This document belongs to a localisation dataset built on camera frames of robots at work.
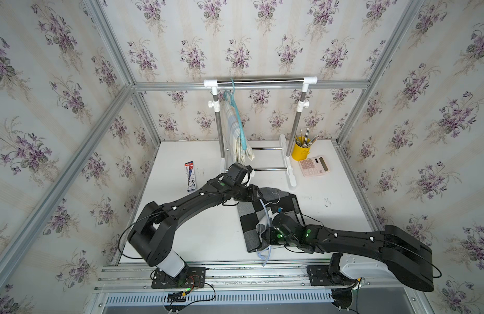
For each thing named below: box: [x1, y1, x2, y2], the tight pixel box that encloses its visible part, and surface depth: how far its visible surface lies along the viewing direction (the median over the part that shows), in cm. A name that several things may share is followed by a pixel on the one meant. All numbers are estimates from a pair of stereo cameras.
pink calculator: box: [298, 155, 331, 178], surface depth 107 cm
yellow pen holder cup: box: [291, 141, 311, 161], surface depth 109 cm
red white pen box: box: [184, 160, 197, 193], surface depth 106 cm
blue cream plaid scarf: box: [223, 96, 256, 165], surface depth 87 cm
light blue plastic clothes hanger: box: [257, 198, 272, 267], surface depth 78 cm
